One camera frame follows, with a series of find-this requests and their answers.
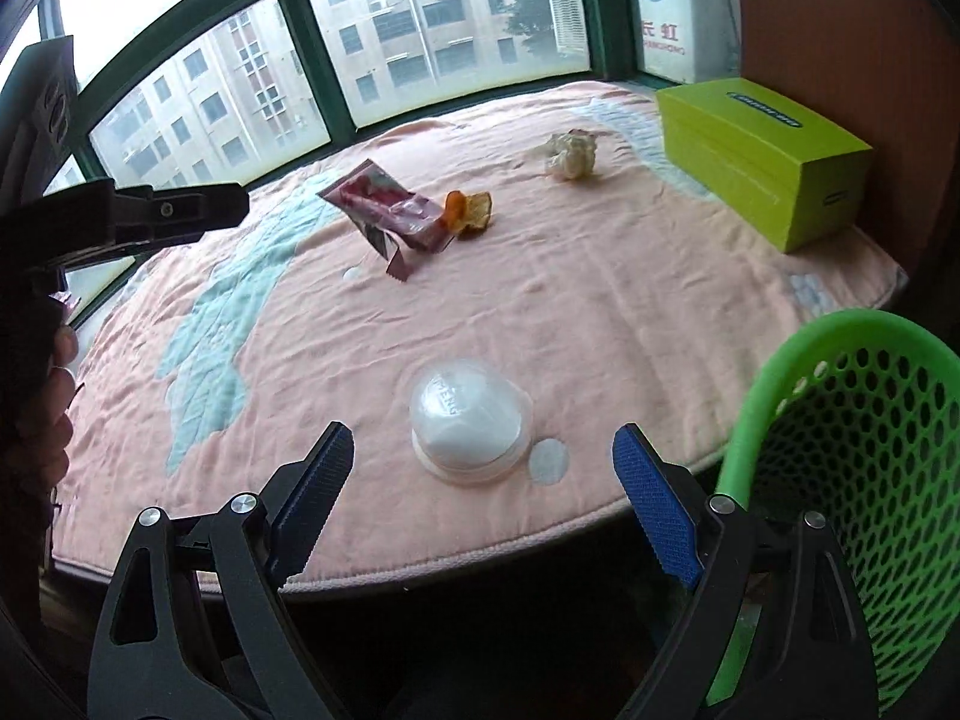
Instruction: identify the small round sauce cup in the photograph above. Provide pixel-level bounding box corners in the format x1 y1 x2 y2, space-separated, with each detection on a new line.
409 359 534 486

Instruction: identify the orange peel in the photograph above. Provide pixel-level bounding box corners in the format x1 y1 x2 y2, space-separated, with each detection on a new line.
441 190 493 238

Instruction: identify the person left hand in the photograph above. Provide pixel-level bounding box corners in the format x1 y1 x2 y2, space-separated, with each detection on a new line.
8 325 78 496

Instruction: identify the green plastic mesh wastebasket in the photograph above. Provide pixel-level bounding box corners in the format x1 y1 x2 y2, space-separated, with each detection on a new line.
718 309 958 718

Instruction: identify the pink snack wrapper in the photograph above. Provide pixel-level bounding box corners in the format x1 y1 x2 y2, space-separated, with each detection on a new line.
319 160 454 281

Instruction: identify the crumpled white tissue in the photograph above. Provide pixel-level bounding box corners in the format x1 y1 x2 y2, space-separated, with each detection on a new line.
545 128 597 181

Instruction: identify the lime green cardboard box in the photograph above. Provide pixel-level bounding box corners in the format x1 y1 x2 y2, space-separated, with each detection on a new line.
656 78 874 254

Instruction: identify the brown wooden cabinet panel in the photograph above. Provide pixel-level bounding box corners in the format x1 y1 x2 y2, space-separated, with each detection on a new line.
740 0 958 270

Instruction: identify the green window frame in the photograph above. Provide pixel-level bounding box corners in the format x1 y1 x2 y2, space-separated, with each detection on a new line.
0 0 677 332

